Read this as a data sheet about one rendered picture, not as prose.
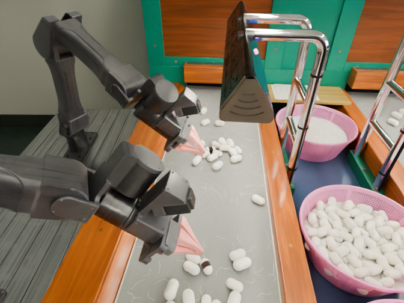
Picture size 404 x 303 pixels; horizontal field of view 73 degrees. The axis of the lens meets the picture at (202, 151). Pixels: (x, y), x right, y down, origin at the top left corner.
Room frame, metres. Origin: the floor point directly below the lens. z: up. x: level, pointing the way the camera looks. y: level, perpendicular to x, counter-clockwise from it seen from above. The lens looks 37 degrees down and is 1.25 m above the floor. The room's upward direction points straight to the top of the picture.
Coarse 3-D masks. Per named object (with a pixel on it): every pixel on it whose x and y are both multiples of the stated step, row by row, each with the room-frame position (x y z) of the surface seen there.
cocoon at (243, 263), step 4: (236, 260) 0.30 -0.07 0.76; (240, 260) 0.30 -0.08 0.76; (244, 260) 0.30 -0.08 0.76; (248, 260) 0.30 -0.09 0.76; (236, 264) 0.29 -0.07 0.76; (240, 264) 0.29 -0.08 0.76; (244, 264) 0.29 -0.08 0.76; (248, 264) 0.29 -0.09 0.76; (236, 268) 0.28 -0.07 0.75; (240, 268) 0.28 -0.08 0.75; (244, 268) 0.28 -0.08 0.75
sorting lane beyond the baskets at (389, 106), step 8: (352, 96) 1.06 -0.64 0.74; (360, 96) 1.06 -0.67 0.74; (368, 96) 1.06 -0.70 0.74; (376, 96) 1.06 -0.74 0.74; (392, 96) 1.06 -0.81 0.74; (360, 104) 0.99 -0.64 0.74; (368, 104) 0.99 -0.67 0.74; (384, 104) 0.99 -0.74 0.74; (392, 104) 0.99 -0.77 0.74; (400, 104) 0.99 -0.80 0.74; (368, 112) 0.92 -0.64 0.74; (384, 112) 0.92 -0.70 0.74; (384, 120) 0.86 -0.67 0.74; (400, 120) 0.86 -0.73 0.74; (384, 128) 0.81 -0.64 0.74; (392, 128) 0.81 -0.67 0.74; (400, 128) 0.81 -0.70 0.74; (392, 136) 0.76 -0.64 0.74; (400, 160) 0.63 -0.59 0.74
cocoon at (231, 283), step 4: (228, 280) 0.26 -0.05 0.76; (232, 280) 0.26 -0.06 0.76; (236, 280) 0.26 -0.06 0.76; (228, 284) 0.25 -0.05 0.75; (232, 284) 0.25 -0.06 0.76; (236, 284) 0.25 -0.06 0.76; (240, 284) 0.25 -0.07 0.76; (232, 288) 0.25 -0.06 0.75; (236, 288) 0.24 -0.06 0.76; (240, 288) 0.24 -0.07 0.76
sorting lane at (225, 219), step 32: (224, 128) 0.81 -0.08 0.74; (256, 128) 0.81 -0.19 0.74; (224, 160) 0.63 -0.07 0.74; (256, 160) 0.63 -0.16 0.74; (224, 192) 0.50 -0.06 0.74; (256, 192) 0.50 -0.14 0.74; (192, 224) 0.40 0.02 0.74; (224, 224) 0.40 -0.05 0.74; (256, 224) 0.40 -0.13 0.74; (160, 256) 0.32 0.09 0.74; (224, 256) 0.32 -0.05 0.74; (256, 256) 0.32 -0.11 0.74; (128, 288) 0.25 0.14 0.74; (160, 288) 0.25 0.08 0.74; (192, 288) 0.25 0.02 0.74; (224, 288) 0.25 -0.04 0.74; (256, 288) 0.25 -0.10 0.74
